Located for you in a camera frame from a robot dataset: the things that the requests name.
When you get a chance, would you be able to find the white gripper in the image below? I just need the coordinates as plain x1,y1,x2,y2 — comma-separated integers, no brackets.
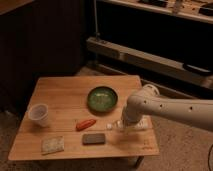
121,110,140,131

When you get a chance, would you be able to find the clear plastic bottle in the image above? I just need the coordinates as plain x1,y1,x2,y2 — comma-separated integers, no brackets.
106,119,148,132

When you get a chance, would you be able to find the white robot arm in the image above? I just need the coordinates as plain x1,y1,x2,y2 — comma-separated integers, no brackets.
122,84,213,132

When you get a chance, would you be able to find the green ceramic bowl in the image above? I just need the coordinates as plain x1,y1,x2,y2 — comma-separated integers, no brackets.
87,86,118,112

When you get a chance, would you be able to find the dark grey sponge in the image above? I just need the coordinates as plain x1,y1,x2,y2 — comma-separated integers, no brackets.
82,133,105,145

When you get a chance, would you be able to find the orange carrot toy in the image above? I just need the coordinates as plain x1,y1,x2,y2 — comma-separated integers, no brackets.
76,119,96,131

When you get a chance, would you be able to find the wooden folding table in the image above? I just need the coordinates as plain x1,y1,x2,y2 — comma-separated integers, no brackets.
8,75,159,161

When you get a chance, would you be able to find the dark shelf unit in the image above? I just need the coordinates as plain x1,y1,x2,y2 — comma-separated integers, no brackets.
85,0,213,90

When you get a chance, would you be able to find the beige rectangular sponge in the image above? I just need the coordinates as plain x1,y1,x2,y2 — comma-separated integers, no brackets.
41,136,64,155

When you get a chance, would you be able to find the clear plastic cup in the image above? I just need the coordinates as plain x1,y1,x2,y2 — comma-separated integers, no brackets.
28,104,50,127

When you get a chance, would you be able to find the dark wooden cabinet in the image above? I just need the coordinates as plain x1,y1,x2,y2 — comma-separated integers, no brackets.
0,0,83,114

